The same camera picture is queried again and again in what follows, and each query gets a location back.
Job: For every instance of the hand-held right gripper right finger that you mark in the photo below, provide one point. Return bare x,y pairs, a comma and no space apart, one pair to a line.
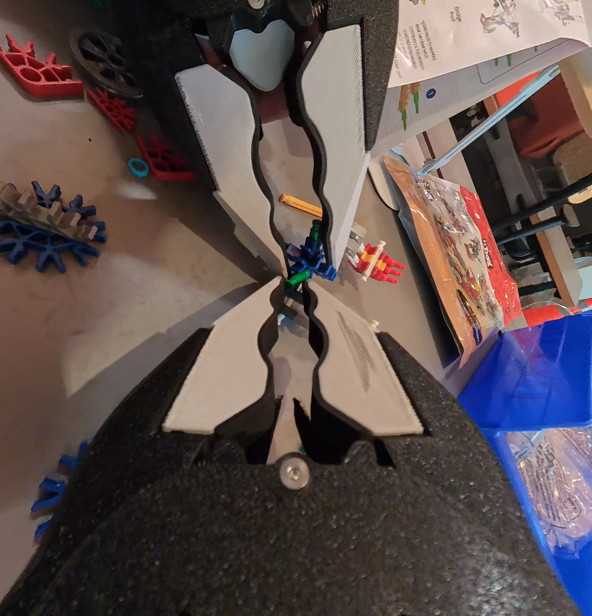
363,375

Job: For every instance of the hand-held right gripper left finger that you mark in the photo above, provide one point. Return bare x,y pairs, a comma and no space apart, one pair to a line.
219,375

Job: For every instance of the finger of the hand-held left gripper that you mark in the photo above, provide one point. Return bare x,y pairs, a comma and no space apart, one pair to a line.
219,134
339,96

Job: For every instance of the colourful toy construction model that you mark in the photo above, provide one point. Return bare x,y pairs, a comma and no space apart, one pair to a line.
308,259

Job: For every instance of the dark flat board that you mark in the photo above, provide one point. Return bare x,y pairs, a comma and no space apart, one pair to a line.
423,298

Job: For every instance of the printed instruction booklet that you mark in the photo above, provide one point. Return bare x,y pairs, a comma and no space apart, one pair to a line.
469,29

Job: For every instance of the orange toy rod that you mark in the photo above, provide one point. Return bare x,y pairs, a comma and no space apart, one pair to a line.
296,202

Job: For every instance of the small red toy connector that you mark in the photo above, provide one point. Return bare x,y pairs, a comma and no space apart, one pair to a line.
113,110

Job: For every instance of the dark spoked wheel hub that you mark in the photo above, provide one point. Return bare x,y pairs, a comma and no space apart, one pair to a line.
106,62

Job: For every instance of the orange toy set package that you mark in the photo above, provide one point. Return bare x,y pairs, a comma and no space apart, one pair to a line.
450,250

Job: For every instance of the white document stand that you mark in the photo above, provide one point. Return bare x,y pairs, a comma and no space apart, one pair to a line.
549,76

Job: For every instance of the blue storage bin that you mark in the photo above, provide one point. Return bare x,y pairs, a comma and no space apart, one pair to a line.
541,365

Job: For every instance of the blue snowflake toy connector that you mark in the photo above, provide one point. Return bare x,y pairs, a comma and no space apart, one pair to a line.
57,486

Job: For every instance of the blue and grey connector pair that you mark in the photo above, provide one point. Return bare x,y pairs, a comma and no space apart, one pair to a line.
40,231

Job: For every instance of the clear plastic bag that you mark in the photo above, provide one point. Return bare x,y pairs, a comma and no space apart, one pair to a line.
556,481

